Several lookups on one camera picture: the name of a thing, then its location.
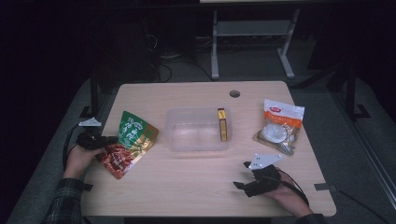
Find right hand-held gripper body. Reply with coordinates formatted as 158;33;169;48
244;152;283;198

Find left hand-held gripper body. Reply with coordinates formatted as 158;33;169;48
76;117;109;151

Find green and red snack packet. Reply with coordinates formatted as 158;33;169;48
97;110;160;180

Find yellow snack bar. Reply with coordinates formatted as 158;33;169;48
217;107;229;143

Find clear plastic container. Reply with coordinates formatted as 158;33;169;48
164;105;233;153

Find person's left hand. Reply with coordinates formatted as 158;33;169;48
64;145;106;180

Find person's right hand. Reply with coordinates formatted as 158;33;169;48
264;172;313;218

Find black metal stand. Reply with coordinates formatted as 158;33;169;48
78;68;105;119
326;62;372;121

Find white and orange food packet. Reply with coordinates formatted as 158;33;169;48
253;98;306;157

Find black tape strip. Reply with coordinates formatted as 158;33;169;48
313;183;338;191

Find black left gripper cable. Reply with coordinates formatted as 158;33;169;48
62;123;82;172

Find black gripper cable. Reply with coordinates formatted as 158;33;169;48
276;168;310;207
62;123;82;172

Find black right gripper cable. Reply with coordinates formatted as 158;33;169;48
276;168;310;207

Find black floor cables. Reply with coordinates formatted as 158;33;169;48
145;33;216;83

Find white metal frame table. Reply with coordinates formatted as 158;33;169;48
199;0;302;80

